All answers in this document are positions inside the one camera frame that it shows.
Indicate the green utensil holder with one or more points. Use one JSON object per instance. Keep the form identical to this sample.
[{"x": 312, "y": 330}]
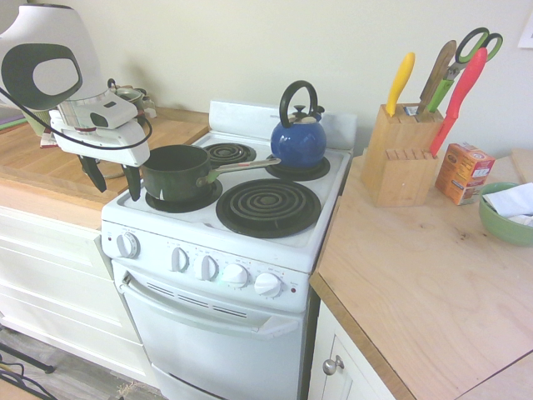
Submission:
[{"x": 38, "y": 121}]

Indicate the orange baking soda box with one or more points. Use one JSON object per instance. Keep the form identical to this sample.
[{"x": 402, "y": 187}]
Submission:
[{"x": 464, "y": 173}]

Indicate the white cabinet with knob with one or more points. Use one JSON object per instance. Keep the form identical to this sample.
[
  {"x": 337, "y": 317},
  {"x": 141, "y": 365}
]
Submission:
[{"x": 354, "y": 354}]

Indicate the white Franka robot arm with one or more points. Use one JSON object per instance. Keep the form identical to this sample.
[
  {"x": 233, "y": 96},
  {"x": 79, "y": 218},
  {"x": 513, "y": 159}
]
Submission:
[{"x": 50, "y": 37}]

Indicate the white paper on wall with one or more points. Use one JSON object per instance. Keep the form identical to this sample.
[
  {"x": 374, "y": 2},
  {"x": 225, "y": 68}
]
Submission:
[{"x": 526, "y": 35}]

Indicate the plywood sheet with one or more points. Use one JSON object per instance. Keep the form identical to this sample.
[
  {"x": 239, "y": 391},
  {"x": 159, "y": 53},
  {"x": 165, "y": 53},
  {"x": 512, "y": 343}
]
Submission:
[{"x": 524, "y": 164}]

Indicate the dark green saucepan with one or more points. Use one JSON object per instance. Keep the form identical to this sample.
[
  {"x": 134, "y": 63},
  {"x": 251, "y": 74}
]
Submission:
[{"x": 175, "y": 175}]

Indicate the green black scissors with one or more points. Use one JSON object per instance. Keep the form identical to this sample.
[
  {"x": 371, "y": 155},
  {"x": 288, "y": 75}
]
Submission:
[{"x": 466, "y": 48}]

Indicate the large black coil burner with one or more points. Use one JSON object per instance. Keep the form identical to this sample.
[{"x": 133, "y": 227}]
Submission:
[{"x": 268, "y": 208}]

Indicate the green purple flat mat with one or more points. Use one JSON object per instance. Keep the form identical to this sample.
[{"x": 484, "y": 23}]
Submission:
[{"x": 12, "y": 123}]

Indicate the white paper napkin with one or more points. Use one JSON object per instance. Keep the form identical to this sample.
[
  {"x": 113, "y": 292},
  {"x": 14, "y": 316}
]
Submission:
[{"x": 510, "y": 200}]

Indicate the white electric stove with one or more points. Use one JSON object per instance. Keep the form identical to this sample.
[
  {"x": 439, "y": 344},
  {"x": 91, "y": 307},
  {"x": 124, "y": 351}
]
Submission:
[{"x": 216, "y": 333}]

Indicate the white drawer cabinet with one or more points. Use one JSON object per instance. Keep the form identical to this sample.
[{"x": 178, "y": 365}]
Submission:
[{"x": 54, "y": 275}]

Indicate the silver cabinet knob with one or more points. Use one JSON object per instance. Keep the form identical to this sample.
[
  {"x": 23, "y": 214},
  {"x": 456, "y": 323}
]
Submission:
[{"x": 332, "y": 366}]

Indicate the red knife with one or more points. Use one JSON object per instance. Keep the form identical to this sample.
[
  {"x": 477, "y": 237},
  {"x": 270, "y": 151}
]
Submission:
[{"x": 460, "y": 96}]

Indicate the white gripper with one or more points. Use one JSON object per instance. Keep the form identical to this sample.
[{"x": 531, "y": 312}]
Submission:
[{"x": 121, "y": 146}]

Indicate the red white wrapper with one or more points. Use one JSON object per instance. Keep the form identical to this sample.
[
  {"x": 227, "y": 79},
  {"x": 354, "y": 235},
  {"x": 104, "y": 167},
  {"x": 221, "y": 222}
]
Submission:
[{"x": 46, "y": 142}]

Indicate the green bowl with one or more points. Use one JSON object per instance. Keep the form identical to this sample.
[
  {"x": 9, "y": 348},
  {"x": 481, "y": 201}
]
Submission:
[{"x": 497, "y": 227}]

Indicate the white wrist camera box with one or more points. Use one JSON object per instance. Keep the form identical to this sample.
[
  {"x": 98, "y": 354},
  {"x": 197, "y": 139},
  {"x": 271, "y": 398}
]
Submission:
[{"x": 112, "y": 113}]

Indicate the black tripod stand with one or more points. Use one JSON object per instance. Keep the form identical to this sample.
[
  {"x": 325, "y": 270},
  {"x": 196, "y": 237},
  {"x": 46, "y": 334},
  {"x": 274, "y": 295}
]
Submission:
[{"x": 25, "y": 366}]

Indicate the white stove knob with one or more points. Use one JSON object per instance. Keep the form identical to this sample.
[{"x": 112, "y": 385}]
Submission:
[
  {"x": 236, "y": 276},
  {"x": 267, "y": 284},
  {"x": 206, "y": 268},
  {"x": 127, "y": 246},
  {"x": 180, "y": 259}
]

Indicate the wooden knife block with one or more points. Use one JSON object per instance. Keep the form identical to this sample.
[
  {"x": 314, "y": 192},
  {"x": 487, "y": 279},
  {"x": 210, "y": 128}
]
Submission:
[{"x": 395, "y": 166}]

